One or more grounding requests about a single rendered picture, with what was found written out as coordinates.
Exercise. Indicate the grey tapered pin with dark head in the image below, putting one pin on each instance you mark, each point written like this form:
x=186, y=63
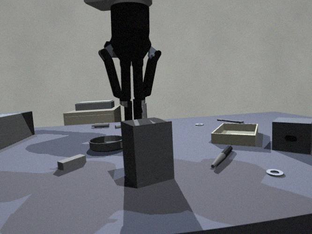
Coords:
x=222, y=156

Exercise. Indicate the grey flat washer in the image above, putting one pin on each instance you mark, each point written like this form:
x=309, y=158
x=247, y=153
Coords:
x=280, y=173

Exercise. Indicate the grey stepped cylinder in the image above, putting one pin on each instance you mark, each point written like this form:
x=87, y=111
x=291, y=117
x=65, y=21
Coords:
x=100, y=125

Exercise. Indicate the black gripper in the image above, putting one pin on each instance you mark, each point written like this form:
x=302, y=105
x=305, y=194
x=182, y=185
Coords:
x=130, y=42

